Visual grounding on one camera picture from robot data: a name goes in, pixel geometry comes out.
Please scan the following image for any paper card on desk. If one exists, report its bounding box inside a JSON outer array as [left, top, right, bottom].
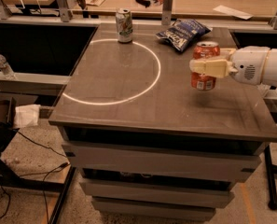
[[86, 0, 105, 7]]

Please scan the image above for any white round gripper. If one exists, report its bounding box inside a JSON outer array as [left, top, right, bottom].
[[189, 46, 270, 85]]

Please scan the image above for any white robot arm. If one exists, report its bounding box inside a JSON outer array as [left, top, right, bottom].
[[189, 46, 277, 88]]

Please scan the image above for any white crumpled cloth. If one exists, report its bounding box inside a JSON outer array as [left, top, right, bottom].
[[13, 105, 40, 128]]

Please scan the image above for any red coke can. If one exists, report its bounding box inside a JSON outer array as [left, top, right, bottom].
[[191, 41, 220, 91]]

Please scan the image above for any white paper sheet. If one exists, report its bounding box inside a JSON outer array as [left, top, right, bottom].
[[214, 5, 253, 20]]

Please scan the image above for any black floor cable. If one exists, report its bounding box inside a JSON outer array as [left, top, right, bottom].
[[0, 129, 71, 224]]

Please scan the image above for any clear plastic water bottle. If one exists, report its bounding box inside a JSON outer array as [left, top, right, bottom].
[[0, 54, 16, 80]]

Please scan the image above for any black headband on desk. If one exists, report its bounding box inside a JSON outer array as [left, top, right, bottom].
[[135, 0, 151, 7]]

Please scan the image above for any green white soda can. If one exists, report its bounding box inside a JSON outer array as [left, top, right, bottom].
[[116, 8, 132, 43]]

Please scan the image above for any grey drawer cabinet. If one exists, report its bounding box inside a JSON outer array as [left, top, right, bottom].
[[49, 23, 277, 221]]

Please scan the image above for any blue chip bag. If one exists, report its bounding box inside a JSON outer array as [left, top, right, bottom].
[[156, 20, 211, 52]]

